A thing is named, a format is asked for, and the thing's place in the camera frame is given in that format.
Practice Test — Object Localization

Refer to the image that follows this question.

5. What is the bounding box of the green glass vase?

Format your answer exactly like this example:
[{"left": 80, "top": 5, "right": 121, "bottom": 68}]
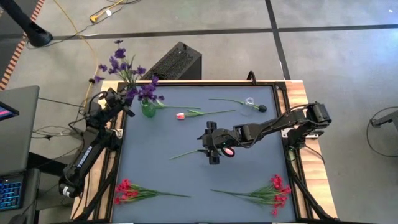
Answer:
[{"left": 140, "top": 98, "right": 157, "bottom": 118}]

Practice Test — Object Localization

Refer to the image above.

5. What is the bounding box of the clear ribbed glass vase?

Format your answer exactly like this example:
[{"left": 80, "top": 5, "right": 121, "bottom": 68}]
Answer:
[{"left": 241, "top": 96, "right": 256, "bottom": 116}]

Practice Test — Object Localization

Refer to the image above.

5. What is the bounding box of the red artificial flower bunch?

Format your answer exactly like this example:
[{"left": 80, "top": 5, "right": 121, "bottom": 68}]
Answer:
[
  {"left": 210, "top": 174, "right": 292, "bottom": 218},
  {"left": 113, "top": 178, "right": 191, "bottom": 205}
]

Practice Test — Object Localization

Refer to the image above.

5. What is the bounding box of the black arched handle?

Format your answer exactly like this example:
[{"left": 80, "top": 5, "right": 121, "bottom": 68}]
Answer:
[{"left": 246, "top": 70, "right": 258, "bottom": 85}]

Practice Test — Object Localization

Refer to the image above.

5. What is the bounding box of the black floor stand pole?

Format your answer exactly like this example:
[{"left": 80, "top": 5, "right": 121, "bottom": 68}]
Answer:
[{"left": 0, "top": 0, "right": 53, "bottom": 47}]

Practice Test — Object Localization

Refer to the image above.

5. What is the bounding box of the black computer mouse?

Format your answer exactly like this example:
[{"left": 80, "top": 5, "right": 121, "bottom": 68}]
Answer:
[{"left": 8, "top": 213, "right": 28, "bottom": 224}]

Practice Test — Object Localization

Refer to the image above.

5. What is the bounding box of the purple artificial flower bunch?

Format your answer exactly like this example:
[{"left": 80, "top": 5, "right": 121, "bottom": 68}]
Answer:
[
  {"left": 133, "top": 76, "right": 166, "bottom": 104},
  {"left": 94, "top": 39, "right": 147, "bottom": 94}
]

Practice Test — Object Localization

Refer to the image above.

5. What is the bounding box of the small lit screen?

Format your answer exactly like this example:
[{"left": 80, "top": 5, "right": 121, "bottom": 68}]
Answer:
[{"left": 0, "top": 101, "right": 20, "bottom": 122}]

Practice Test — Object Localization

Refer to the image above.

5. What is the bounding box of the pink artificial tulip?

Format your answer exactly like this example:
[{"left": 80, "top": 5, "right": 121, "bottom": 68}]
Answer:
[
  {"left": 176, "top": 108, "right": 236, "bottom": 121},
  {"left": 169, "top": 146, "right": 236, "bottom": 161}
]

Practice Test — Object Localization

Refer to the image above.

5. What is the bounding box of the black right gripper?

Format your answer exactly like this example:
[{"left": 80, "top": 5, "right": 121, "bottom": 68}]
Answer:
[{"left": 197, "top": 121, "right": 242, "bottom": 165}]

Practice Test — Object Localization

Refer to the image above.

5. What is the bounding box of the yellow plug cable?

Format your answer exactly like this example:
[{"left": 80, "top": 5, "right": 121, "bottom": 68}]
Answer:
[{"left": 89, "top": 0, "right": 141, "bottom": 24}]

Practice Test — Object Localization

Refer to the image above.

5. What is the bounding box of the yellow floor cable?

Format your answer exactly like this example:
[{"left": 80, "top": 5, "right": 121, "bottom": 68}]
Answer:
[{"left": 52, "top": 0, "right": 100, "bottom": 108}]

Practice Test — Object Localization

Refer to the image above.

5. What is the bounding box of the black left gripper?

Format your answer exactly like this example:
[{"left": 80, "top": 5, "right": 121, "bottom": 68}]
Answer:
[{"left": 104, "top": 88, "right": 136, "bottom": 118}]

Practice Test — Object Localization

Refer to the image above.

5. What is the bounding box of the black computer tower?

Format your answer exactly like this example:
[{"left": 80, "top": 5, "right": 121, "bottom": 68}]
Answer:
[{"left": 141, "top": 41, "right": 203, "bottom": 81}]

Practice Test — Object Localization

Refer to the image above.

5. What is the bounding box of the black hoop floor stand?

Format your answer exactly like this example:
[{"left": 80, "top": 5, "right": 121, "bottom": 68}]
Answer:
[{"left": 366, "top": 105, "right": 398, "bottom": 158}]

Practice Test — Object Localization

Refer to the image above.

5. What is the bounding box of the laptop with blue-lit keyboard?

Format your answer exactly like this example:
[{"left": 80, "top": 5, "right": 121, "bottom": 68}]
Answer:
[{"left": 0, "top": 174, "right": 26, "bottom": 213}]

